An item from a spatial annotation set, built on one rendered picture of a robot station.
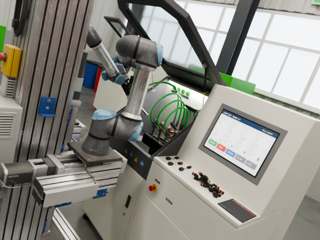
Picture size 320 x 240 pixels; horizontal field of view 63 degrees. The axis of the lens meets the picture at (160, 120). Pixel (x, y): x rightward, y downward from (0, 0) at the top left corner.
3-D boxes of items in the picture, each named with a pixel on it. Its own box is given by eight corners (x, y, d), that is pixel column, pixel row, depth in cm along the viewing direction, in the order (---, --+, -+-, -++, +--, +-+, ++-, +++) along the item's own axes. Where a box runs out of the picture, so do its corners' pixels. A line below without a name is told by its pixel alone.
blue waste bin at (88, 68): (76, 82, 802) (82, 58, 784) (93, 85, 847) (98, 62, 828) (86, 88, 765) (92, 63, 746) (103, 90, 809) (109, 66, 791)
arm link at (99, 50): (95, 21, 161) (129, 79, 195) (87, 19, 168) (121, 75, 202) (81, 32, 158) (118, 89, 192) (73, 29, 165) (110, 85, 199)
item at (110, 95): (81, 105, 583) (103, 15, 535) (125, 112, 645) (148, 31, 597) (100, 128, 480) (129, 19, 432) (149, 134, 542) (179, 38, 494)
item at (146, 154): (101, 139, 225) (106, 122, 221) (106, 139, 228) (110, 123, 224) (142, 177, 182) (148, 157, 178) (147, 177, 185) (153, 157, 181)
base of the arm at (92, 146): (90, 157, 132) (95, 139, 130) (76, 144, 142) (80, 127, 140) (114, 155, 144) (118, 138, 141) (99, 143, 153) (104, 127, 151)
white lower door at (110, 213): (82, 205, 242) (100, 139, 226) (85, 205, 244) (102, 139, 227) (117, 257, 197) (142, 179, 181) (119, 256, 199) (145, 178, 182)
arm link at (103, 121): (90, 127, 145) (96, 104, 142) (114, 133, 147) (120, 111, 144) (86, 134, 134) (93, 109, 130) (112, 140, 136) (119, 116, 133)
